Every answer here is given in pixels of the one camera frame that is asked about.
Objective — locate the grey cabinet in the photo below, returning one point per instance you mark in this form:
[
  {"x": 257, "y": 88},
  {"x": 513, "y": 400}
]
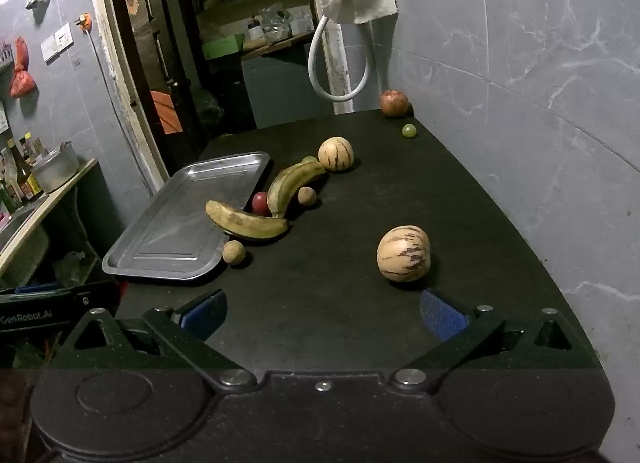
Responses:
[{"x": 285, "y": 88}]

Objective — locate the small brown round fruit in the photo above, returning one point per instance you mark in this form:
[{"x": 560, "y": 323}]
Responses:
[
  {"x": 307, "y": 195},
  {"x": 234, "y": 252}
]

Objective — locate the metal tray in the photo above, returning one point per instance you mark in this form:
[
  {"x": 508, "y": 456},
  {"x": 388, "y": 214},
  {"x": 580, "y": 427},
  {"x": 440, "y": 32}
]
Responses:
[{"x": 165, "y": 223}]

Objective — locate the white wall switch plate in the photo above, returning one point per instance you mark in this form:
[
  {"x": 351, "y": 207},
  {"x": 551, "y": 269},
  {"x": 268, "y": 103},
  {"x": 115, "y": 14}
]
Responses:
[
  {"x": 63, "y": 38},
  {"x": 48, "y": 50}
]

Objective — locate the clear plastic container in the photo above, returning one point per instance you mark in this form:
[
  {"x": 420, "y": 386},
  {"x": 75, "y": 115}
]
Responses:
[{"x": 277, "y": 25}]

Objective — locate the wooden board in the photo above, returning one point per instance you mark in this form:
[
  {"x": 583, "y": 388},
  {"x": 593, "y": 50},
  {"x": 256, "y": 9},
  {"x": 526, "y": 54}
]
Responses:
[{"x": 275, "y": 43}]

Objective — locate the red apple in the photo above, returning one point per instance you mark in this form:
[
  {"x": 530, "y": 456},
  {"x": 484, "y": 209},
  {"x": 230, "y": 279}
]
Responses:
[{"x": 394, "y": 103}]

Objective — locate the orange striped board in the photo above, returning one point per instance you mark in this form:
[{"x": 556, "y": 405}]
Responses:
[{"x": 165, "y": 113}]

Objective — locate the clear bottle yellow cap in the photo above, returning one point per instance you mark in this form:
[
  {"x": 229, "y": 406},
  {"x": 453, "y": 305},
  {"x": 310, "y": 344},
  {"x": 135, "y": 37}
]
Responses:
[{"x": 13, "y": 165}]

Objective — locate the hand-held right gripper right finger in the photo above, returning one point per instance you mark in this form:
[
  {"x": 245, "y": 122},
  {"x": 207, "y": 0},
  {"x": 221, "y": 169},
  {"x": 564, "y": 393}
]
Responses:
[{"x": 440, "y": 317}]

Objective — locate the small dark cap bottle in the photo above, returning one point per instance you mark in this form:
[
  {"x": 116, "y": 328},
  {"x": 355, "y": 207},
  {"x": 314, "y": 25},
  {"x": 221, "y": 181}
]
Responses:
[{"x": 255, "y": 29}]

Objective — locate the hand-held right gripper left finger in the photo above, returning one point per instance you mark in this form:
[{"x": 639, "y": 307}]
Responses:
[{"x": 205, "y": 312}]

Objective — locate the brown sauce bottle yellow label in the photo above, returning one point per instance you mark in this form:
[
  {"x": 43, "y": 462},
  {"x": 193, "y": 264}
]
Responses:
[{"x": 29, "y": 175}]

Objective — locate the steel sink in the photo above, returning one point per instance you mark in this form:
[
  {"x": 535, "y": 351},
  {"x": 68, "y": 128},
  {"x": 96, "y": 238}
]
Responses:
[{"x": 15, "y": 225}]

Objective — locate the green glass bottle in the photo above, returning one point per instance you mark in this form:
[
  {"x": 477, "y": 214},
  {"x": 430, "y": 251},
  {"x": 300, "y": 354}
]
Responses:
[{"x": 5, "y": 195}]

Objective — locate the red mesh bag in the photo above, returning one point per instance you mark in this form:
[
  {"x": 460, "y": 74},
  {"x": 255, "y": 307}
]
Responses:
[{"x": 22, "y": 83}]

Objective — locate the green box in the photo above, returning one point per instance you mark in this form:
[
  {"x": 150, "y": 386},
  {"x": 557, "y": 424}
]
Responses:
[{"x": 222, "y": 47}]

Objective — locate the white paper sheet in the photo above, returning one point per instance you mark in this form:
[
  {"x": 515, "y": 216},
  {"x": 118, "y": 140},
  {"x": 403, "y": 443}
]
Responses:
[{"x": 3, "y": 118}]

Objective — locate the brown spotted banana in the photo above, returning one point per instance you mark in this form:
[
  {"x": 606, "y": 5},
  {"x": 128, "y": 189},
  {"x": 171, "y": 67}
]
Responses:
[{"x": 245, "y": 227}]

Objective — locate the green grape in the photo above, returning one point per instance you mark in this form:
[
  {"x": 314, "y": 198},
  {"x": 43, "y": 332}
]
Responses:
[
  {"x": 409, "y": 130},
  {"x": 310, "y": 160}
]

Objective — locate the orange wall plug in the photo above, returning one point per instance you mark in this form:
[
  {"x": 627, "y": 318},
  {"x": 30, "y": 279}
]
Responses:
[{"x": 85, "y": 21}]

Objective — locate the metal cooking pot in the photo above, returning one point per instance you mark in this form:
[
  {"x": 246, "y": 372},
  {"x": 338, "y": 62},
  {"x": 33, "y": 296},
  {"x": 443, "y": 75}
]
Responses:
[{"x": 55, "y": 170}]

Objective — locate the small red round fruit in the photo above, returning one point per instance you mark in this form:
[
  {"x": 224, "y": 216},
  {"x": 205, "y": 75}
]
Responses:
[{"x": 260, "y": 203}]

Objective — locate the small white box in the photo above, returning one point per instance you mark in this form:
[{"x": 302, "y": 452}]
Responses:
[{"x": 302, "y": 22}]

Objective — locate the striped pepino melon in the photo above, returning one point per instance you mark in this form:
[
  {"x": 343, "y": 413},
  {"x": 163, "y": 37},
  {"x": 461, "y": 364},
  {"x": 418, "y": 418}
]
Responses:
[
  {"x": 402, "y": 253},
  {"x": 336, "y": 154}
]

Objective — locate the long yellow-green banana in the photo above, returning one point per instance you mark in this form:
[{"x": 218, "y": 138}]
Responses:
[{"x": 290, "y": 185}]

